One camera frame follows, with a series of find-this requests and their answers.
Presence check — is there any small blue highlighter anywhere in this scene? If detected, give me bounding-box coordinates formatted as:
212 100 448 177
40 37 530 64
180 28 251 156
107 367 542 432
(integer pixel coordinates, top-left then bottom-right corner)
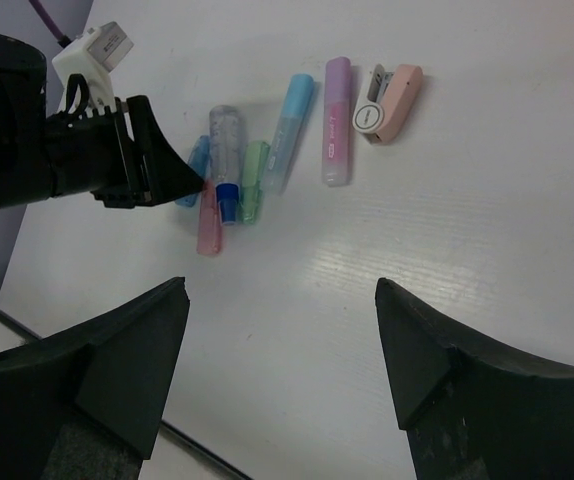
174 134 212 209

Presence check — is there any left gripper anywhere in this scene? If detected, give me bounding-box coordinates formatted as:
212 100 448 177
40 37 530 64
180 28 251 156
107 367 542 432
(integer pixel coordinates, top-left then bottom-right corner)
41 95 204 208

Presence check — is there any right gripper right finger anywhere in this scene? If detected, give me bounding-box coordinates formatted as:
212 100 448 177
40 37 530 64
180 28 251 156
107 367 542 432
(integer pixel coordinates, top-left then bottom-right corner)
375 278 574 479

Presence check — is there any light blue highlighter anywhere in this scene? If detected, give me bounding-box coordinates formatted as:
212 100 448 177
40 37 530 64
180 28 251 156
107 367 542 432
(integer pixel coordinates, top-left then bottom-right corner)
261 74 314 194

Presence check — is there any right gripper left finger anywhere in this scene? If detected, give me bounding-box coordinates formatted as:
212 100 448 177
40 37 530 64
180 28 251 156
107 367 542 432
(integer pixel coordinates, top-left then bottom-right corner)
0 277 190 479

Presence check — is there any small pink highlighter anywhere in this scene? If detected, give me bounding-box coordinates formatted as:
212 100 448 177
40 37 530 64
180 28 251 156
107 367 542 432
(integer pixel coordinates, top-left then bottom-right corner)
197 180 223 256

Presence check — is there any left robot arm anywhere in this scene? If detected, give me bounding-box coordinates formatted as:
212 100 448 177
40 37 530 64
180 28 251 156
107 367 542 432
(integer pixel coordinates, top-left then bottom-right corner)
0 34 204 210

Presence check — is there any small green highlighter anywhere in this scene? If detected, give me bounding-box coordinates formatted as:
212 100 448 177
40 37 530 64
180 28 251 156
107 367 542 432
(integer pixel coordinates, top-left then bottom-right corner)
240 141 269 225

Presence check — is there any pink purple highlighter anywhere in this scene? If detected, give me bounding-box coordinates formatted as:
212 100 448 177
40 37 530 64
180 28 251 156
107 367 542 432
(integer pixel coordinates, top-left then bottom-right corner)
321 56 352 187

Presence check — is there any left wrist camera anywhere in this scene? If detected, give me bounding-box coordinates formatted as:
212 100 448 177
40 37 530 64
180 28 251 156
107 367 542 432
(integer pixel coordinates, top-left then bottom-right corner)
52 21 133 111

